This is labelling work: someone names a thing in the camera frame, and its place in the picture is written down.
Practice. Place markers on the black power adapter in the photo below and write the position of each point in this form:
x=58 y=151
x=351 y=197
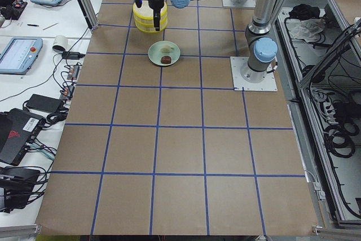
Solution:
x=72 y=55

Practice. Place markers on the brown chocolate bun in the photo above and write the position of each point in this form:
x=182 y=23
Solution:
x=166 y=60

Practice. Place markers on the yellow steamer top layer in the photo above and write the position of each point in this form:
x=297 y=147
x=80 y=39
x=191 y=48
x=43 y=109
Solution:
x=145 y=13

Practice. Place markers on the black laptop charger brick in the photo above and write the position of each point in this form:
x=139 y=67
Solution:
x=44 y=104

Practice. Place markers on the lower blue teach pendant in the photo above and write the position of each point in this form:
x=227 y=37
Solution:
x=20 y=54

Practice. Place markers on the black red mini computer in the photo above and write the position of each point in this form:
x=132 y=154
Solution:
x=24 y=129

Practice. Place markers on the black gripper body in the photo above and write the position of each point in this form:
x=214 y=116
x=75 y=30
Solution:
x=155 y=2

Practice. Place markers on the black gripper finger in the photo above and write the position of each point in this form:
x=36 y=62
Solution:
x=156 y=20

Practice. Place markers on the white steamed bun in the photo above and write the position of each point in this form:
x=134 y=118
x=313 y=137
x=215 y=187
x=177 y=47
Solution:
x=166 y=49

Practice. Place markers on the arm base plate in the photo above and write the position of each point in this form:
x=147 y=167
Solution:
x=245 y=79
x=240 y=4

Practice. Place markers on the white tape roll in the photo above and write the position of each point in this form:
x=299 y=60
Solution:
x=60 y=44

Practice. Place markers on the yellow steamer lower layers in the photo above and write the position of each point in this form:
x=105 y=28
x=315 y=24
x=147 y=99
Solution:
x=149 y=27

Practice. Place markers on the pale green plate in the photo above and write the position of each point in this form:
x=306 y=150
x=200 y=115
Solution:
x=155 y=54

